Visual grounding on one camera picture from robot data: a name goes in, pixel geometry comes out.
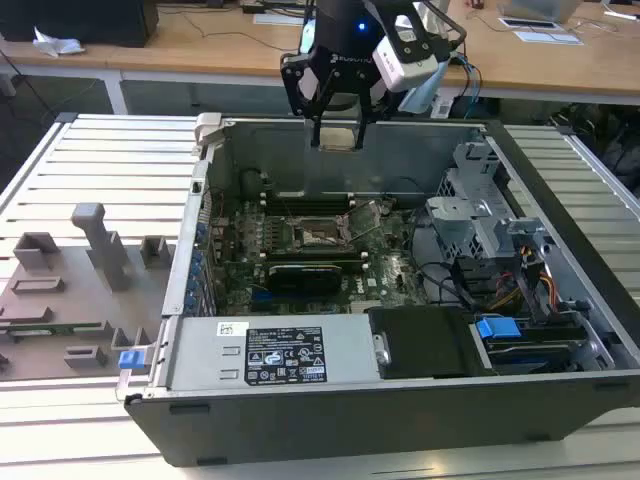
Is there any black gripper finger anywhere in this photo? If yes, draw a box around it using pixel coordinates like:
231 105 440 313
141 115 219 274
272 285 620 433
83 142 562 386
279 52 337 150
352 73 400 151

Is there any silver topped CPU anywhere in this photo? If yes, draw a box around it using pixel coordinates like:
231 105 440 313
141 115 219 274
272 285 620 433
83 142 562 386
319 127 360 151

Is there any metal socket cover frame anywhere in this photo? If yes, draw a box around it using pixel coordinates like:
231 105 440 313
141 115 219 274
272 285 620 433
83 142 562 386
343 202 385 240

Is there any white paper sheet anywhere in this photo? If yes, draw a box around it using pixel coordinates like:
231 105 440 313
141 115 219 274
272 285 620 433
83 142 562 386
253 12 306 26
513 29 585 47

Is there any wooden desk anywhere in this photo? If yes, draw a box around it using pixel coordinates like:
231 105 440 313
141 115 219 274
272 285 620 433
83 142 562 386
0 29 124 114
107 0 640 116

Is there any metal drive cage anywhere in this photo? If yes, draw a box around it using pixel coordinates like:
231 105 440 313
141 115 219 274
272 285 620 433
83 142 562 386
424 142 549 261

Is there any green motherboard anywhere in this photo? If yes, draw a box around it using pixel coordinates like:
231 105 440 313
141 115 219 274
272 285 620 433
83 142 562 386
207 192 436 319

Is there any black graphics card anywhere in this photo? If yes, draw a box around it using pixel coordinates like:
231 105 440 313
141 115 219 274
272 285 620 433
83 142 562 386
267 263 346 301

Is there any silver finned heatsink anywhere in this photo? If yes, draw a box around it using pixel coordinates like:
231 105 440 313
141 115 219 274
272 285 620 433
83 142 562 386
349 299 384 317

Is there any black box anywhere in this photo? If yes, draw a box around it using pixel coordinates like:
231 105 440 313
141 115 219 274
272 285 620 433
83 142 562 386
0 0 160 49

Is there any black plastic shroud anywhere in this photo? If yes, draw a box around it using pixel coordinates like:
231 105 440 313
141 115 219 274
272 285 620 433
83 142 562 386
367 305 499 381

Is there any crumpled white paper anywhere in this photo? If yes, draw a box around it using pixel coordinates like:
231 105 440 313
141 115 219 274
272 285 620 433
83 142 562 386
32 25 86 56

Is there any hard disk in blue carrier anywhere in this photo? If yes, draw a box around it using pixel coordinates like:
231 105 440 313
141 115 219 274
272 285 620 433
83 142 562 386
472 313 589 374

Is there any silver power supply unit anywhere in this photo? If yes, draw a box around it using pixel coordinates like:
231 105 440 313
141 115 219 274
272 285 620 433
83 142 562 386
167 314 381 391

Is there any black open PC case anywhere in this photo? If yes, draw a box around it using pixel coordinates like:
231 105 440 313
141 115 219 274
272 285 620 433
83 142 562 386
114 112 640 469

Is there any grey parts rack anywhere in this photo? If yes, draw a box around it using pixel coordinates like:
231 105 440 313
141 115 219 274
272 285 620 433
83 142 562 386
0 202 179 384

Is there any green RAM stick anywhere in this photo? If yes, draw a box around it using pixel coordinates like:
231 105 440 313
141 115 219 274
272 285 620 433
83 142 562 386
0 323 104 337

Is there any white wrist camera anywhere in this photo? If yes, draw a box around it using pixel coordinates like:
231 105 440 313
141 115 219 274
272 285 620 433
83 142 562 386
372 13 451 94

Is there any thin black wire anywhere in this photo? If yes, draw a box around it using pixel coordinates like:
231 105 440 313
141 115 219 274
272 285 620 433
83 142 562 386
380 175 427 204

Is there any grey case latch handle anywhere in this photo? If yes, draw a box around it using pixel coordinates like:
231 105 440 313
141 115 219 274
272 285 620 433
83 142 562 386
192 112 224 149

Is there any blue cable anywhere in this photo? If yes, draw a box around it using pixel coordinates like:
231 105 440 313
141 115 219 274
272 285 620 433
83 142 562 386
452 49 485 119

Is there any thin red wire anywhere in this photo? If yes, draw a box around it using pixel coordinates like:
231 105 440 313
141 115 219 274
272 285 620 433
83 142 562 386
205 185 227 239

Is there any black wire bundle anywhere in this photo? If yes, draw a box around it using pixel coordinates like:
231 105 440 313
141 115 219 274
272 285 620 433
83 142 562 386
408 209 479 307

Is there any coloured power wire bundle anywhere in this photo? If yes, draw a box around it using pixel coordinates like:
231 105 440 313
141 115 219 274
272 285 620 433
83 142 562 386
492 272 559 311

